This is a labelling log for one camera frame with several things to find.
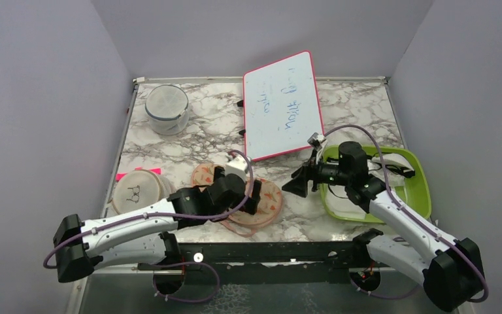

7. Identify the white cylindrical mesh bag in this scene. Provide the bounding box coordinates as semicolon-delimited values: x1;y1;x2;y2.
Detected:
144;84;190;135

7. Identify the floral mesh laundry bag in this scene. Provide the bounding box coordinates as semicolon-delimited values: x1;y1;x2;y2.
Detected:
190;163;283;237

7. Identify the pink sticky note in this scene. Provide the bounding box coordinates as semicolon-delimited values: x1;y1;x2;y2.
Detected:
114;167;162;182

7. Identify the pink framed whiteboard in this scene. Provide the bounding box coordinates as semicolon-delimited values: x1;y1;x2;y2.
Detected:
243;50;324;161

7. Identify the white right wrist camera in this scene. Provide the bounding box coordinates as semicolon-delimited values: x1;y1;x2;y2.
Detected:
307;132;327;164

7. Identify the green plastic tray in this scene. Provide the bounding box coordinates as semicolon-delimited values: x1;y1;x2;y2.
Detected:
318;147;431;224

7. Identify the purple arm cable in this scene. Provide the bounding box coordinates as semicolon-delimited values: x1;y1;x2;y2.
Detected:
320;124;490;304
42;150;256;270

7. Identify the black mounting rail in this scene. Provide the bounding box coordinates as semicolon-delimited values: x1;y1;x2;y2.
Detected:
138;230;395;286

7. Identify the beige cylindrical mesh laundry bag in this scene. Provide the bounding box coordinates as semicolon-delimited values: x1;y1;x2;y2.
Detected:
110;171;176;215

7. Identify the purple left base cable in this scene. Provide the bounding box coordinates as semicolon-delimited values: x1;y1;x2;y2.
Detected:
152;260;222;304

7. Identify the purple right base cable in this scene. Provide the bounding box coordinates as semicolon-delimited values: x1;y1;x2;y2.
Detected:
349;277;421;301

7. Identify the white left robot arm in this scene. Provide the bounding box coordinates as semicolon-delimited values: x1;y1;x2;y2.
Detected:
43;173;262;283

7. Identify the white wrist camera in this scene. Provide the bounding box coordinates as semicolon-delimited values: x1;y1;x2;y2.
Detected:
307;132;327;164
224;154;249;182

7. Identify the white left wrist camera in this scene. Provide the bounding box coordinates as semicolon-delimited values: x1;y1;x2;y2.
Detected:
224;154;249;182

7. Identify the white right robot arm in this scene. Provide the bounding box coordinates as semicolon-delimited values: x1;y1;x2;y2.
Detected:
282;141;489;312

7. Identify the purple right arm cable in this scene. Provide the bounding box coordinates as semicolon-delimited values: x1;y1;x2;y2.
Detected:
320;124;490;304

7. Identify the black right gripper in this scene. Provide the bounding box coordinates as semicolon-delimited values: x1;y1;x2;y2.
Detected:
282;149;351;197

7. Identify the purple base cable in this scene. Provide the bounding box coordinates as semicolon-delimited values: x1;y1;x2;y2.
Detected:
152;260;222;304
349;277;421;301

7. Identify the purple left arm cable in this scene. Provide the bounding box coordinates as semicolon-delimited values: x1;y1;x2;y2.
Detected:
42;150;256;270

